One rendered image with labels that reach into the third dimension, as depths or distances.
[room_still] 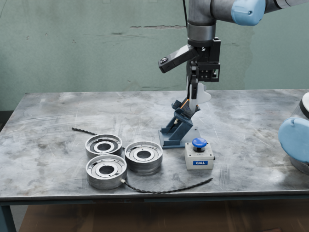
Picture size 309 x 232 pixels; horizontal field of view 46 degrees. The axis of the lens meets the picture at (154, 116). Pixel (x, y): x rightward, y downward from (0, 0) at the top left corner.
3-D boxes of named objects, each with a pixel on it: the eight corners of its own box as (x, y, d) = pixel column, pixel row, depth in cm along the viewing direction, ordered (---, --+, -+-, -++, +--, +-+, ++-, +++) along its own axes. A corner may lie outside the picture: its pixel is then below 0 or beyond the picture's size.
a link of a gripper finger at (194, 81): (197, 100, 101) (198, 69, 98) (191, 101, 101) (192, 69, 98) (194, 95, 105) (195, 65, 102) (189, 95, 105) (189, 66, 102)
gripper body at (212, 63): (219, 84, 101) (222, 42, 95) (188, 85, 100) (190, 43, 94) (212, 73, 108) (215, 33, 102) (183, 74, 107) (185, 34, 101)
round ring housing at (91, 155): (82, 149, 108) (81, 138, 106) (116, 142, 112) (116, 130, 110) (91, 170, 100) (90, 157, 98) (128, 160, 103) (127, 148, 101)
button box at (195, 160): (186, 170, 99) (187, 155, 97) (184, 155, 106) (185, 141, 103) (216, 170, 100) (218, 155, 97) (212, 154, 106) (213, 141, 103)
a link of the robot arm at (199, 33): (190, 26, 92) (185, 18, 99) (189, 44, 95) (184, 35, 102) (219, 26, 93) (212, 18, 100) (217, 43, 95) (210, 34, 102)
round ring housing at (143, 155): (170, 164, 102) (170, 152, 100) (140, 179, 96) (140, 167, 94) (146, 147, 109) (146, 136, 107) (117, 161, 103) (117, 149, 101)
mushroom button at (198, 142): (192, 159, 100) (193, 144, 97) (190, 151, 103) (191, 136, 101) (206, 159, 100) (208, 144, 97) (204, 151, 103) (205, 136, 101)
